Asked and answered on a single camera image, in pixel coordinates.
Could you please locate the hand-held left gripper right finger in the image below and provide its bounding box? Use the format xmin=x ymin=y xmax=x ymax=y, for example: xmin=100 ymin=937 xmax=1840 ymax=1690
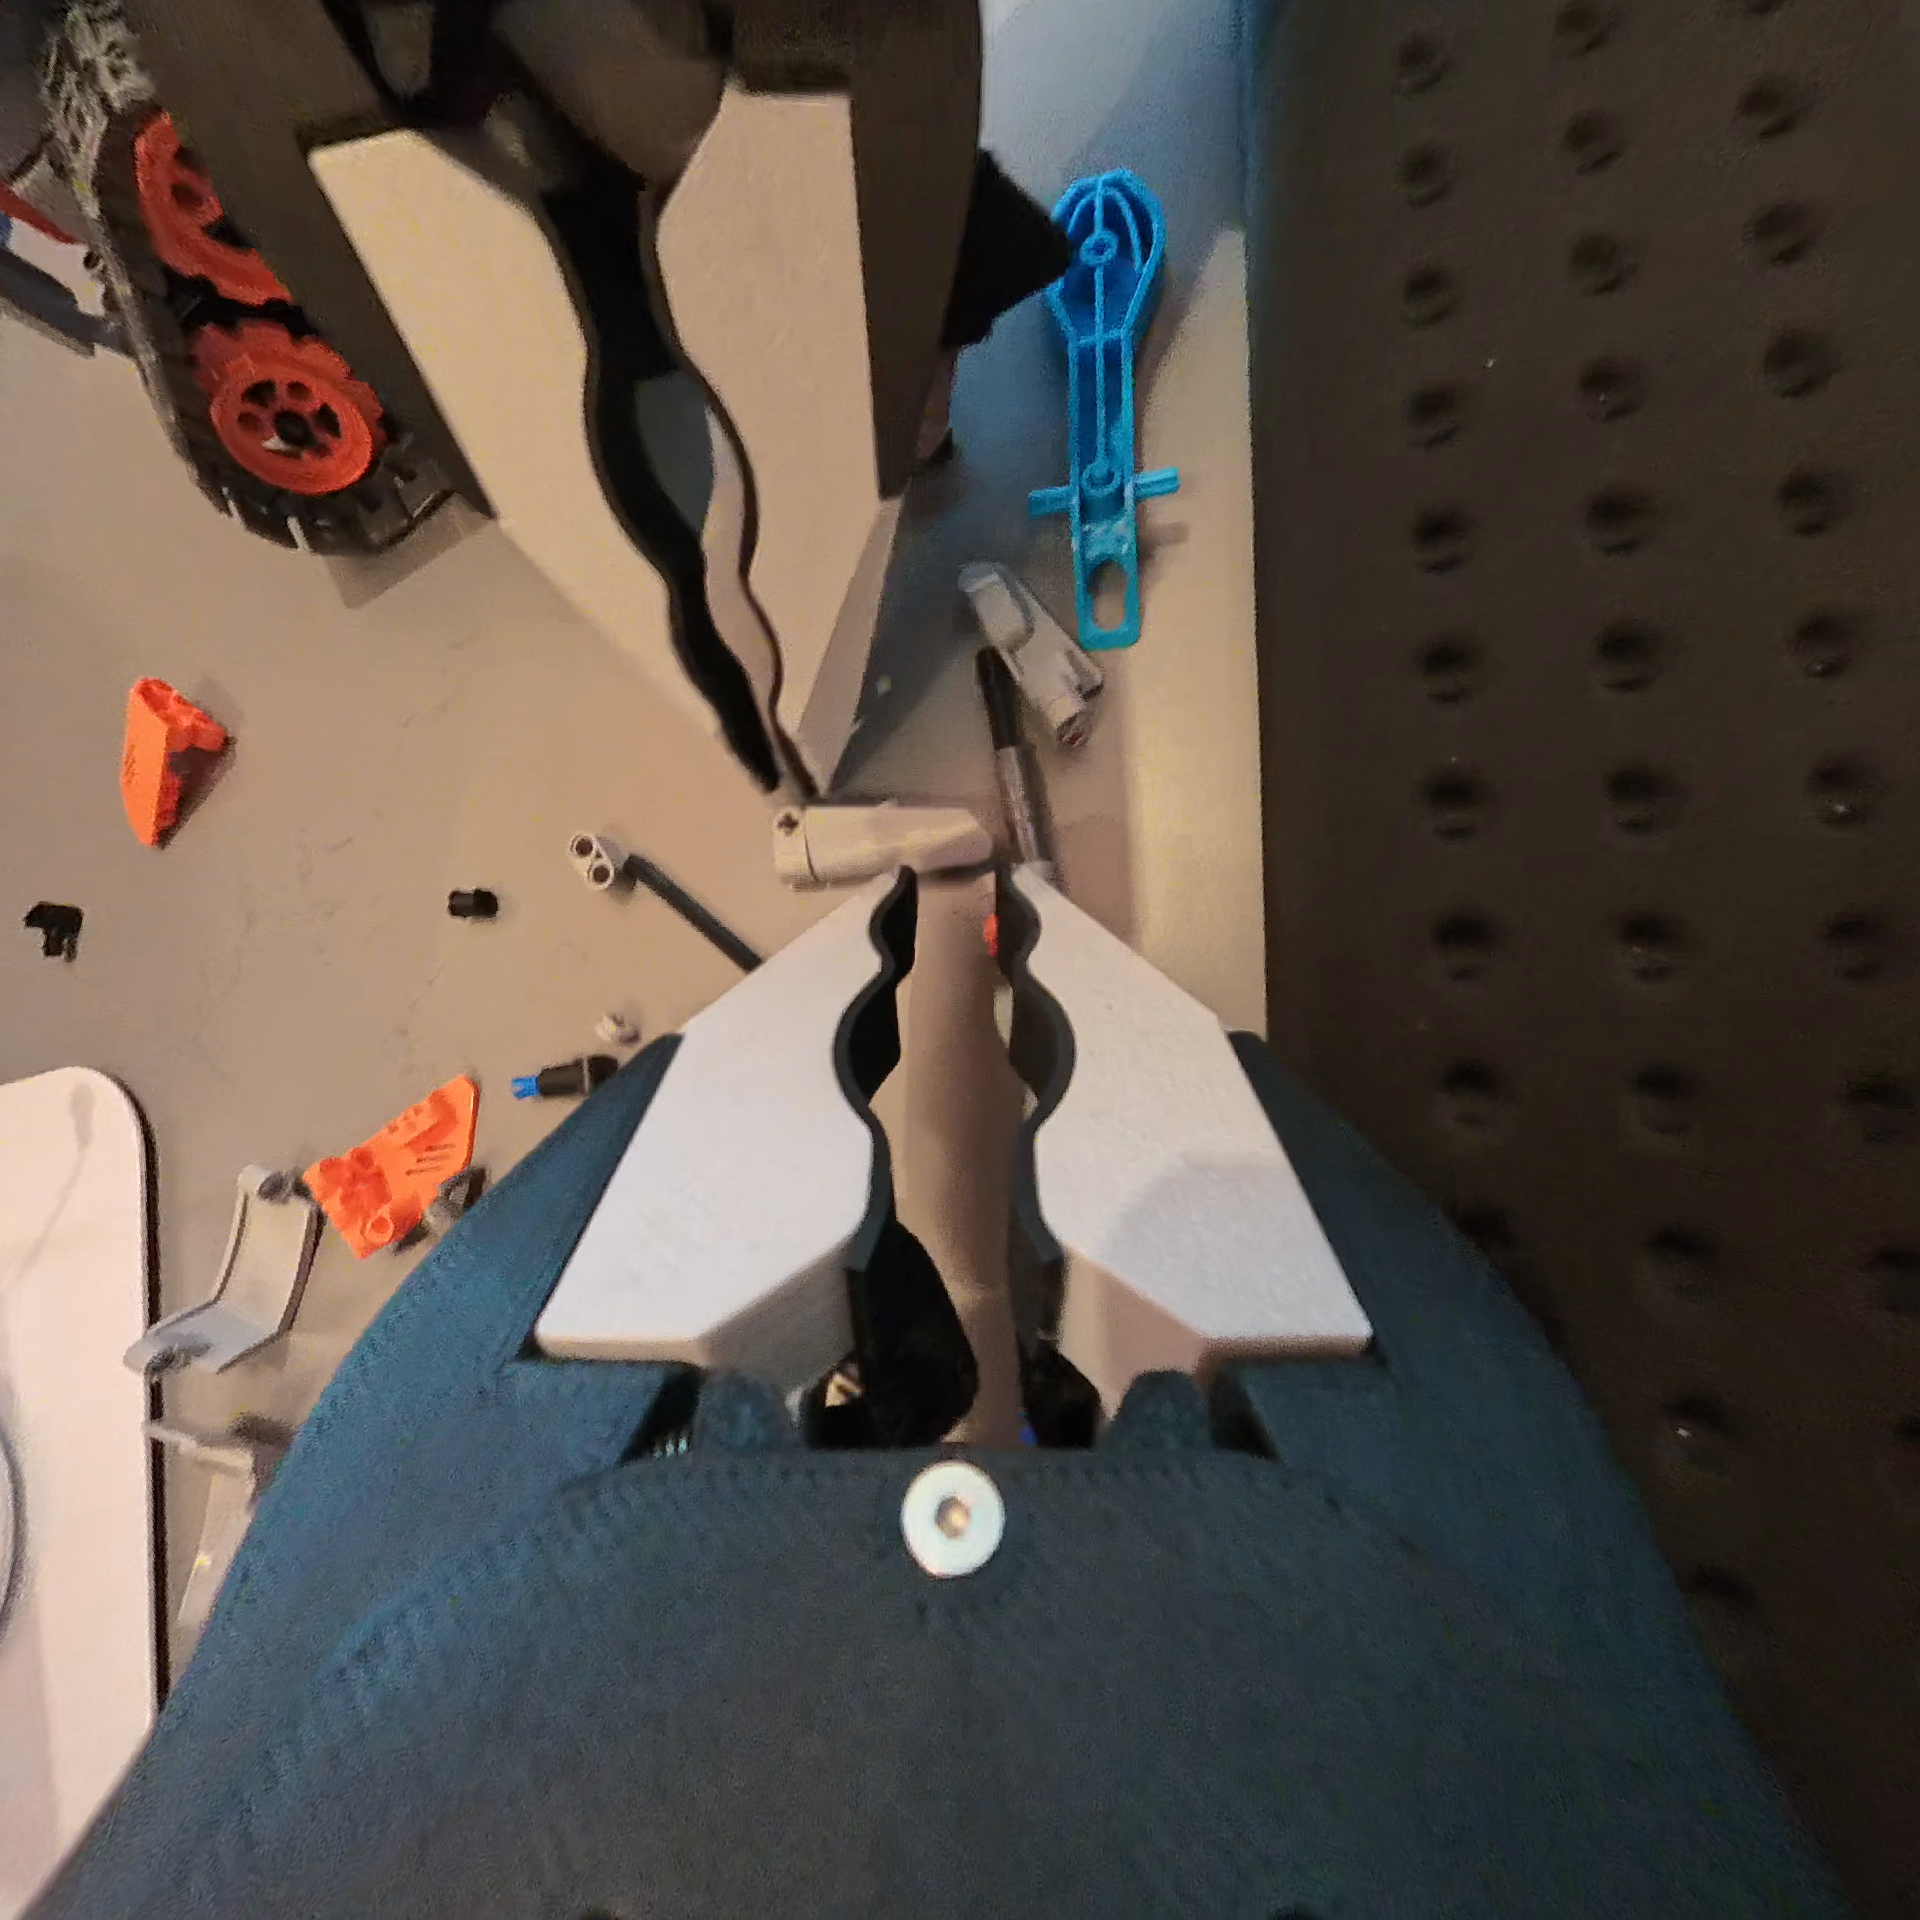
xmin=993 ymin=872 xmax=1374 ymax=1452

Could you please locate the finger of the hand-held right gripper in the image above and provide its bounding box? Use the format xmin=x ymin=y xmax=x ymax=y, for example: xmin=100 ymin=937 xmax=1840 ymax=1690
xmin=303 ymin=123 xmax=793 ymax=797
xmin=655 ymin=80 xmax=904 ymax=794

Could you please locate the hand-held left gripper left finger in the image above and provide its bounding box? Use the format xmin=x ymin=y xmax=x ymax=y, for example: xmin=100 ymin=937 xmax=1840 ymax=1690
xmin=534 ymin=866 xmax=982 ymax=1452

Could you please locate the light grey beam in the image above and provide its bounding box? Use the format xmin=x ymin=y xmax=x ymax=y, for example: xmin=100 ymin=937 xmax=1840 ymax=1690
xmin=775 ymin=800 xmax=993 ymax=891

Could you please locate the tracked toy robot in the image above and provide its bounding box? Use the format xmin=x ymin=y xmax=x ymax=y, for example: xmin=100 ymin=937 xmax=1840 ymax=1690
xmin=0 ymin=0 xmax=500 ymax=561

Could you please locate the teal separator tool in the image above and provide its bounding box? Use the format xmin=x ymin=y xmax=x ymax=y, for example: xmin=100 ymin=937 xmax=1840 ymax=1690
xmin=1029 ymin=171 xmax=1183 ymax=655

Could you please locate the long black axle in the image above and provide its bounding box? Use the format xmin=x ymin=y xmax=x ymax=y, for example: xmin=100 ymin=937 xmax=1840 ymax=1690
xmin=622 ymin=851 xmax=765 ymax=977

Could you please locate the orange flat panel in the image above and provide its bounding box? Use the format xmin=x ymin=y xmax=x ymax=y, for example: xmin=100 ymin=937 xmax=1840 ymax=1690
xmin=302 ymin=1072 xmax=481 ymax=1259

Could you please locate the grey cylinder axle assembly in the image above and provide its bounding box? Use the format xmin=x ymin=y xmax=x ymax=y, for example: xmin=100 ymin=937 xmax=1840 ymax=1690
xmin=974 ymin=648 xmax=1064 ymax=961

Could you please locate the grey curved panel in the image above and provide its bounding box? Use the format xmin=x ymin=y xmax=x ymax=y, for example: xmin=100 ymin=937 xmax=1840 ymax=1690
xmin=142 ymin=1415 xmax=296 ymax=1636
xmin=124 ymin=1163 xmax=326 ymax=1377

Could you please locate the orange wedge brick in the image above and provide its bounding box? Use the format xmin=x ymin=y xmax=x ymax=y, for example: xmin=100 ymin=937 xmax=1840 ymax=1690
xmin=118 ymin=677 xmax=231 ymax=851

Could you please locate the black dimpled mat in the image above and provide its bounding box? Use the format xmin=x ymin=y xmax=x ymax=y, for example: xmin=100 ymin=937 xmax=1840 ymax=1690
xmin=1248 ymin=0 xmax=1920 ymax=1920

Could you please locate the white stand base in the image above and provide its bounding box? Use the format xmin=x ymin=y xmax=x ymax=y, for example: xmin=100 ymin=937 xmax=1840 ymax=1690
xmin=0 ymin=1066 xmax=163 ymax=1848

